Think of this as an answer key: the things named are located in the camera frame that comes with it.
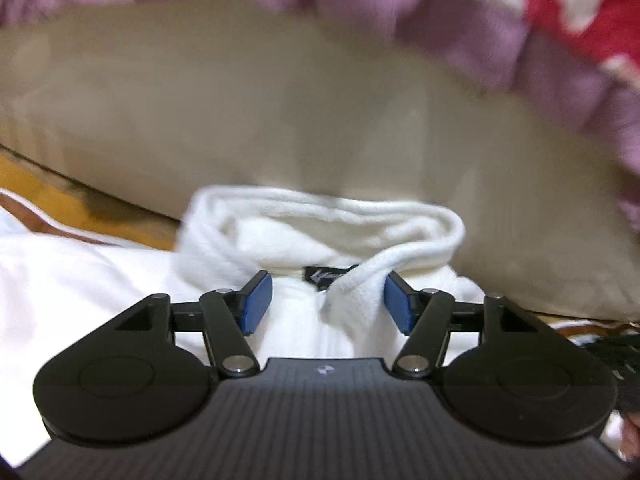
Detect beige bed frame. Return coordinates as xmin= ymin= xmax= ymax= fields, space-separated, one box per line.
xmin=0 ymin=0 xmax=640 ymax=323

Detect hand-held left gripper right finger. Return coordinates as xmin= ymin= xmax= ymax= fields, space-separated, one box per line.
xmin=384 ymin=271 xmax=546 ymax=378

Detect quilted printed blanket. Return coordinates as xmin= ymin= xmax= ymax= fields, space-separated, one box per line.
xmin=0 ymin=0 xmax=640 ymax=233

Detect checkered rug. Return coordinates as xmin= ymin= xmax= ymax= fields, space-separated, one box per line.
xmin=0 ymin=190 xmax=640 ymax=348

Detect white fleece jacket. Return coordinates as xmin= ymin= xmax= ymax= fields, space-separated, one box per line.
xmin=0 ymin=185 xmax=506 ymax=456

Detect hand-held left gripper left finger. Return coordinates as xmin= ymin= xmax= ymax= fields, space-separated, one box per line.
xmin=114 ymin=270 xmax=273 ymax=378

